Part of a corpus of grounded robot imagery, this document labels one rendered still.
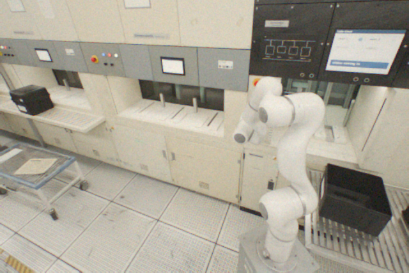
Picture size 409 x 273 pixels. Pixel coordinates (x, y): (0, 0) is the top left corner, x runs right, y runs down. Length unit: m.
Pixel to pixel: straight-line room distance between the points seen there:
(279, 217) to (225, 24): 1.07
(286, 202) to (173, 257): 1.38
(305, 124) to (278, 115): 0.13
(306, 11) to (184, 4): 0.71
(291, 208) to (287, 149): 0.23
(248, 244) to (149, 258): 1.09
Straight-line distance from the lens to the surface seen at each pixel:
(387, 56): 1.40
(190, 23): 1.46
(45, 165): 2.63
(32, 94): 2.88
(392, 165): 1.73
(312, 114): 0.75
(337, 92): 2.40
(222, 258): 2.02
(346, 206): 1.34
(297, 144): 0.76
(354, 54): 1.36
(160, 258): 2.08
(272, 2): 1.31
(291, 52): 1.33
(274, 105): 0.67
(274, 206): 0.85
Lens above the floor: 1.84
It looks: 31 degrees down
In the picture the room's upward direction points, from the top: 3 degrees counter-clockwise
